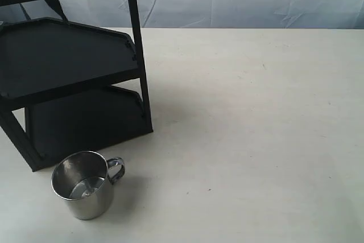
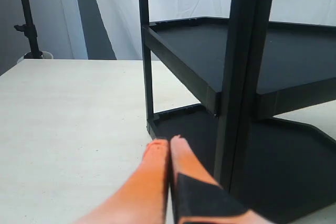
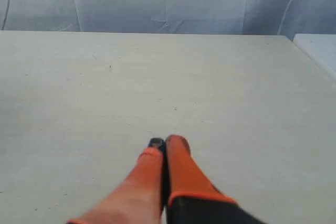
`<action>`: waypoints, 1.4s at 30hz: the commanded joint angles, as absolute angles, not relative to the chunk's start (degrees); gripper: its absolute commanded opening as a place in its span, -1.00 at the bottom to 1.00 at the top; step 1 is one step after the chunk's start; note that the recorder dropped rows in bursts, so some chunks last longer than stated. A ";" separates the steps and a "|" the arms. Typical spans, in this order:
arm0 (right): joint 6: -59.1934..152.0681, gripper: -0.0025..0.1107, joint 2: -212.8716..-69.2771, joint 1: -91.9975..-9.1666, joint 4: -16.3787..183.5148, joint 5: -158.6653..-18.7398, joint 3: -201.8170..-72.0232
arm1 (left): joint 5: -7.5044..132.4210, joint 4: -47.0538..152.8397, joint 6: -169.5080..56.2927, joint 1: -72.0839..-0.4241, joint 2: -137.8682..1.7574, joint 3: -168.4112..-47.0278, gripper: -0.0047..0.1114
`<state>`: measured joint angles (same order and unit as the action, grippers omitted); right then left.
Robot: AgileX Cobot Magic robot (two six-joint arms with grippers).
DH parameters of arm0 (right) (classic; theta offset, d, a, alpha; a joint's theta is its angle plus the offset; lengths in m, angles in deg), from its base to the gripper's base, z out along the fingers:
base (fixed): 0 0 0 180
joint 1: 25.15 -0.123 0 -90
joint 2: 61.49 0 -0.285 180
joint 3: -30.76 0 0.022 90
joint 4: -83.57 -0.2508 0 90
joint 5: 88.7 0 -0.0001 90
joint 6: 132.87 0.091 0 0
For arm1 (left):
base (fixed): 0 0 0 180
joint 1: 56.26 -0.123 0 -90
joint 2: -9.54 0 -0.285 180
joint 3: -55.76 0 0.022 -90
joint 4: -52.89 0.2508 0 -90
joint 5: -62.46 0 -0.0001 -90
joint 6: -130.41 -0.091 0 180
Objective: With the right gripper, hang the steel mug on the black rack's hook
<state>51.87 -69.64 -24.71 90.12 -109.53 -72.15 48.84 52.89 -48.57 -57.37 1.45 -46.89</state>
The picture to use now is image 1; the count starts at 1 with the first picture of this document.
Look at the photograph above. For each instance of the stainless steel mug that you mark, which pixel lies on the stainless steel mug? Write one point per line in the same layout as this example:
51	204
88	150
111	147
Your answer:
84	180

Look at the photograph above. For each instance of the black two-tier rack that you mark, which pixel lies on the black two-tier rack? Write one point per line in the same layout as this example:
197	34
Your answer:
68	87

